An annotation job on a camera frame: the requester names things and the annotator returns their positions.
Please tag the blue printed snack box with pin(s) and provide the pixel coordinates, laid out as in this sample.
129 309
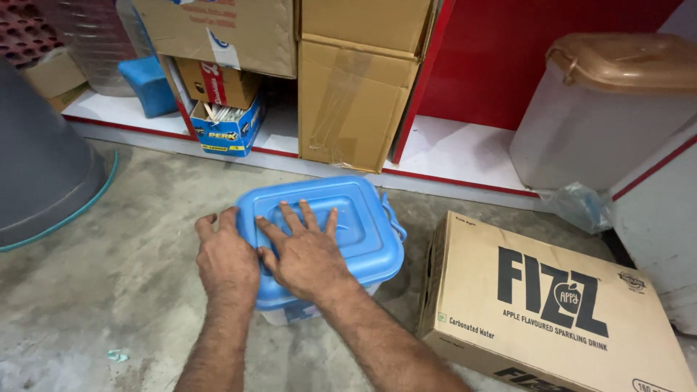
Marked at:
228 130

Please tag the printed brown drink carton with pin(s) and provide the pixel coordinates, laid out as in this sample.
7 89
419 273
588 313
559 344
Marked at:
544 310

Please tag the grey plastic tub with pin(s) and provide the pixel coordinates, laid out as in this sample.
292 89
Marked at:
43 163

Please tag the white cabinet with red stripe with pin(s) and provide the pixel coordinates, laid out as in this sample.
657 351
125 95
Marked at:
659 218

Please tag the blue plastic stool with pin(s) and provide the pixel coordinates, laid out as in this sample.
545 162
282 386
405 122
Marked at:
148 84

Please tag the red perforated crate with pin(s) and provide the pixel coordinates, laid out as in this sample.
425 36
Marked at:
24 30

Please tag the red shelf unit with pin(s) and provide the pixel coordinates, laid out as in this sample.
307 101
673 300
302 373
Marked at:
490 71

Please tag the blue plastic container lid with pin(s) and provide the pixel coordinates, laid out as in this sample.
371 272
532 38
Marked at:
354 234

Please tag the person's right hand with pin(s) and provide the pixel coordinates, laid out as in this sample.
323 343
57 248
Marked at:
307 261

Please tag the tall taped cardboard box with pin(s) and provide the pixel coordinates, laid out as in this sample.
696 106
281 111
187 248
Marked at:
354 98

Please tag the small teal paper scrap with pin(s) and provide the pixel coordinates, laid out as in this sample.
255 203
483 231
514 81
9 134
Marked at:
117 356

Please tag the small brown box red label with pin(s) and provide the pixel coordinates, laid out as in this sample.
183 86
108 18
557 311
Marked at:
218 81

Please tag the translucent bin with brown lid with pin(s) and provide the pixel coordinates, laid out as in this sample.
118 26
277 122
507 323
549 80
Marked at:
604 109

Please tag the large cardboard box white label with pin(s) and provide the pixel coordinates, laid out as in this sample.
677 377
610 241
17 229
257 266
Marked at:
218 30

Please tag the person's left hand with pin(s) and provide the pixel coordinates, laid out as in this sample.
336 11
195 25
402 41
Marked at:
226 267

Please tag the crumpled clear plastic bag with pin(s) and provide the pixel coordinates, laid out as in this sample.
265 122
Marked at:
580 207

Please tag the small open cardboard box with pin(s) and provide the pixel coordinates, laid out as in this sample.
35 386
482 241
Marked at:
54 79

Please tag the clear plastic jar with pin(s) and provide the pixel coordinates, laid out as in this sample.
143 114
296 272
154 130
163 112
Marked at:
103 43

